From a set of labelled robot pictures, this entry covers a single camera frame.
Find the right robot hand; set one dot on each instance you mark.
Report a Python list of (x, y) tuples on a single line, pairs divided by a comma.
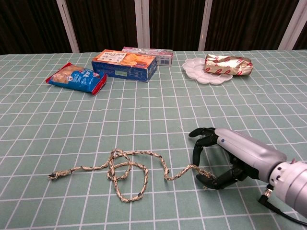
[(249, 153)]

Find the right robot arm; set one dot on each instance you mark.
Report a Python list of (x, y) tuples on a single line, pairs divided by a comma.
[(292, 182)]

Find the gold foil package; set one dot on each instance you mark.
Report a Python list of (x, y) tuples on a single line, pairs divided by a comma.
[(227, 64)]

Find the white flower-shaped palette plate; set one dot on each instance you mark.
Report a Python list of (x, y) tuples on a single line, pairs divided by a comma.
[(196, 70)]

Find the green checked tablecloth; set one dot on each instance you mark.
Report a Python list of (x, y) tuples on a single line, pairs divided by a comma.
[(153, 115)]

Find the pink white long box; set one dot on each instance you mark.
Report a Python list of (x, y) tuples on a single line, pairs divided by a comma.
[(163, 56)]

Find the orange cookie box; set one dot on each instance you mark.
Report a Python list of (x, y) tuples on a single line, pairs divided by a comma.
[(124, 65)]

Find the blue snack bag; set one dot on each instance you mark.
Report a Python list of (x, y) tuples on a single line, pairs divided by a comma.
[(76, 79)]

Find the white frame post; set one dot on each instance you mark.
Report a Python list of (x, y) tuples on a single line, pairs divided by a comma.
[(292, 26), (68, 26), (205, 24), (142, 24)]

